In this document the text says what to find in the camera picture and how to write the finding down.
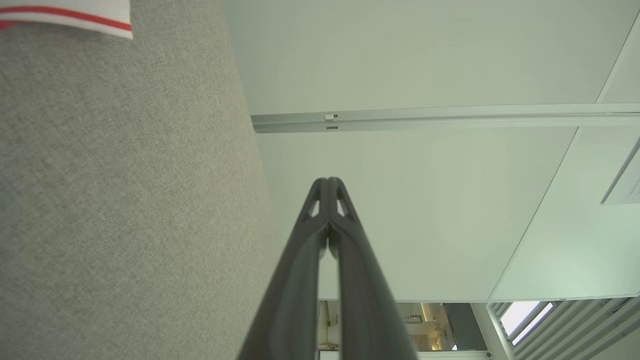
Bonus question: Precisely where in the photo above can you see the centre aluminium frame post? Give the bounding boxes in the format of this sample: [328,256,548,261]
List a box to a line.
[251,103,640,134]

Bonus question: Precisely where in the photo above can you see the grey window blind slats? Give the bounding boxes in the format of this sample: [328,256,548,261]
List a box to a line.
[487,295,640,360]

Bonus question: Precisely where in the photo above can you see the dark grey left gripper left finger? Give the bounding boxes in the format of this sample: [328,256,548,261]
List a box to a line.
[237,177,329,360]

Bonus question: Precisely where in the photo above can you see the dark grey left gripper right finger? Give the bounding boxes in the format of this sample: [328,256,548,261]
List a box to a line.
[328,177,419,360]

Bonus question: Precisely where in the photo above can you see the white paper wall sign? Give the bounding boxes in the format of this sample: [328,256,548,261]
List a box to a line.
[600,137,640,206]

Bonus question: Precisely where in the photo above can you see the red basketball jersey white sleeves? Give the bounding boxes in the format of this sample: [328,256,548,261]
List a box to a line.
[0,0,134,40]

